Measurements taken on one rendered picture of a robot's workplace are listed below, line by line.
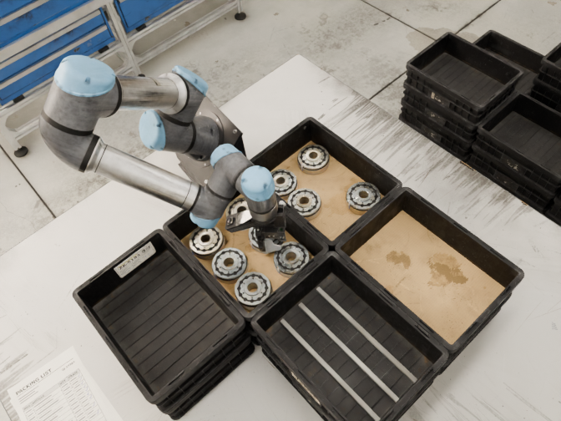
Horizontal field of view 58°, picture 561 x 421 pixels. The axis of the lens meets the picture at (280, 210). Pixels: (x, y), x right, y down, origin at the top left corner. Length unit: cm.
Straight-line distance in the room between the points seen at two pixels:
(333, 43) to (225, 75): 72
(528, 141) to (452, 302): 117
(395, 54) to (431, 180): 164
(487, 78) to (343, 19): 137
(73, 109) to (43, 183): 193
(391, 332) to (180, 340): 56
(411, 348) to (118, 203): 112
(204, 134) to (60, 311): 72
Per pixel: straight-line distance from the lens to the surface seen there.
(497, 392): 156
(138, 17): 327
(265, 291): 143
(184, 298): 150
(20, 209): 308
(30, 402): 171
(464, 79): 251
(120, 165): 127
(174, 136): 159
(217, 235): 153
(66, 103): 121
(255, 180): 119
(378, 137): 194
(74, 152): 126
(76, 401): 165
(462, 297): 148
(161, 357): 146
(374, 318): 142
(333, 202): 160
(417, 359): 140
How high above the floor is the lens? 215
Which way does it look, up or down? 56 degrees down
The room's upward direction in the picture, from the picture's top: 9 degrees counter-clockwise
